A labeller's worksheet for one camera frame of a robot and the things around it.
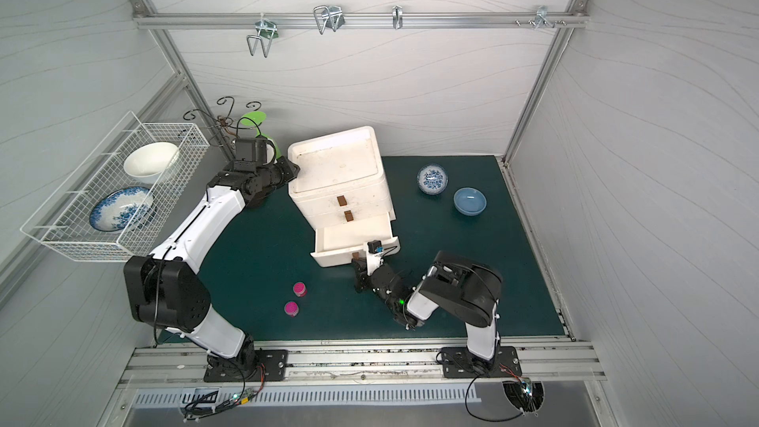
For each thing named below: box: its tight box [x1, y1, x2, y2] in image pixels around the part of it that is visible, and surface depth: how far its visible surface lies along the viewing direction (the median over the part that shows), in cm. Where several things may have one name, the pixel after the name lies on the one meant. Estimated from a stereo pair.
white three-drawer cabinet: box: [287, 125, 401, 268], surface depth 87 cm
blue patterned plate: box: [88, 186, 157, 233], surface depth 65 cm
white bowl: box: [122, 141, 180, 183], surface depth 73 cm
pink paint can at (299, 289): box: [292, 280, 308, 298], surface depth 86 cm
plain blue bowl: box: [452, 186, 488, 217], surface depth 106 cm
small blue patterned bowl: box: [417, 164, 449, 196], surface depth 113 cm
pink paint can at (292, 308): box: [283, 300, 300, 318], surface depth 82 cm
